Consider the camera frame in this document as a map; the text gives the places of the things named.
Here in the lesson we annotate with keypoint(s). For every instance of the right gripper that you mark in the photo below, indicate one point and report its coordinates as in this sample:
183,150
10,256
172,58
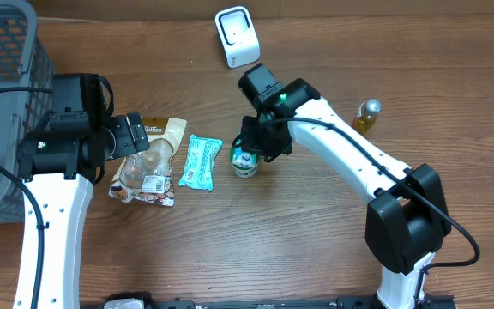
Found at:
254,144

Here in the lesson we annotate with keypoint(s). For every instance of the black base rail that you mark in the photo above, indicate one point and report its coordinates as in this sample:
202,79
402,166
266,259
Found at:
145,300

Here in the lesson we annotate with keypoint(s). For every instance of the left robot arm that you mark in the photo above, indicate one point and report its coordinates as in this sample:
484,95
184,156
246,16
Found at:
58,163

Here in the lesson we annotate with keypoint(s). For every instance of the small teal white packet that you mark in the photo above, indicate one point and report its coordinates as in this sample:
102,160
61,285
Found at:
242,159

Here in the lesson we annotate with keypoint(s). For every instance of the grey plastic mesh basket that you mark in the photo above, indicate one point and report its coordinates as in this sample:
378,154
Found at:
26,70

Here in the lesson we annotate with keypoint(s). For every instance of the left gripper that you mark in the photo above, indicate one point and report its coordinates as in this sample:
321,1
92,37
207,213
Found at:
127,144

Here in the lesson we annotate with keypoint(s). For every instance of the green lidded jar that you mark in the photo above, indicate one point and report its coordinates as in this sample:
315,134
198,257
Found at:
243,172

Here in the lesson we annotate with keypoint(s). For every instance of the brown Pantree snack pouch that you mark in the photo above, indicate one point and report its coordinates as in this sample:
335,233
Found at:
147,176

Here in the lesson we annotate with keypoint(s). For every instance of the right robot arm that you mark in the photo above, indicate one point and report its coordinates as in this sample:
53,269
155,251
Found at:
406,216

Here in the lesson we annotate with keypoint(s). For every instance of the white barcode scanner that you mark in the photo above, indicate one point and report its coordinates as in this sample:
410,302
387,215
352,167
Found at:
238,36

